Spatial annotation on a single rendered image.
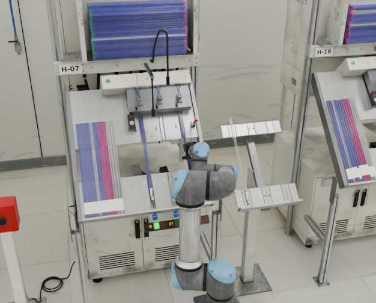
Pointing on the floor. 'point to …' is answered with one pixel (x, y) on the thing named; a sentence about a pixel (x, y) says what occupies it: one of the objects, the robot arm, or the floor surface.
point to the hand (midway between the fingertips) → (187, 158)
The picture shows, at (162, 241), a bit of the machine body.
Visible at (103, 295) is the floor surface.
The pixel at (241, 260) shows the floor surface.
